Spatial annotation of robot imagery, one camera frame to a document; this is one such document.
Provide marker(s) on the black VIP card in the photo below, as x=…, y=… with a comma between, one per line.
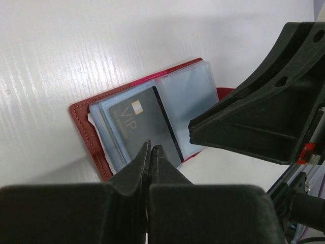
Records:
x=138, y=117

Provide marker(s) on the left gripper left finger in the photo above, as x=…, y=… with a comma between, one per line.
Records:
x=105, y=212

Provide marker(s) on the red leather card holder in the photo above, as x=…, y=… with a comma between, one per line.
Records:
x=186, y=91

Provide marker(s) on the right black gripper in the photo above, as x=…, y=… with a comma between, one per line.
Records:
x=312, y=142

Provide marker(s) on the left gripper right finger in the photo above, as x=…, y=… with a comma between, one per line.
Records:
x=181, y=212

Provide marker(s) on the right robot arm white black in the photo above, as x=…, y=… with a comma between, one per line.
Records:
x=293, y=202

